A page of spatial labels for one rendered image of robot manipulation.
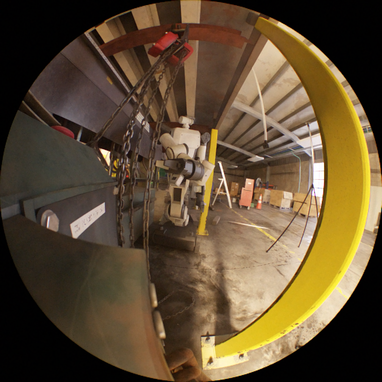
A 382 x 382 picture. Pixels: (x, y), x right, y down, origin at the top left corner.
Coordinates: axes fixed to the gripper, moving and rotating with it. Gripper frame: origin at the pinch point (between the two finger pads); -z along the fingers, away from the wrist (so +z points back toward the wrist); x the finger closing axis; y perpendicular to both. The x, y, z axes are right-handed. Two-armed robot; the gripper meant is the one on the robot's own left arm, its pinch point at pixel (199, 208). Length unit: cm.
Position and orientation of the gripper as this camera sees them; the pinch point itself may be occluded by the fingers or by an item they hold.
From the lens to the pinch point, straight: 128.4
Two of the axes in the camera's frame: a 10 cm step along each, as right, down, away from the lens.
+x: 5.8, 1.9, -7.9
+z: -0.2, -9.7, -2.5
